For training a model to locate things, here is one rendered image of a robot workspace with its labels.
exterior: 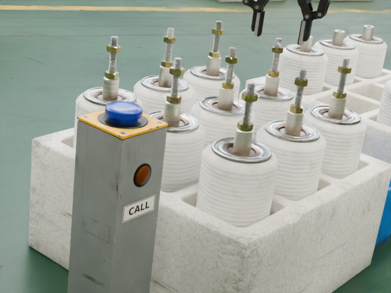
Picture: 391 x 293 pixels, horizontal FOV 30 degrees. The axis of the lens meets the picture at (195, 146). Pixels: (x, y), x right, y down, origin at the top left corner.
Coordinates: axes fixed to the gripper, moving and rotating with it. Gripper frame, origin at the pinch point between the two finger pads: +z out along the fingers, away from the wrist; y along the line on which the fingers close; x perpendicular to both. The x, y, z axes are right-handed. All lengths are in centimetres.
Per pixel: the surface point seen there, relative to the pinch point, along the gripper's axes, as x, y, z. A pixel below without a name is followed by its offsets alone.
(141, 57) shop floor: 89, -60, 35
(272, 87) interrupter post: -1.0, 0.4, 8.6
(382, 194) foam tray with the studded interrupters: -1.2, 20.2, 21.6
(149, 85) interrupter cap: -10.4, -16.4, 9.6
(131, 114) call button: -42.2, -5.0, 2.4
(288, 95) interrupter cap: 0.2, 2.8, 9.8
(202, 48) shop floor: 113, -50, 35
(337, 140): -8.5, 12.7, 12.1
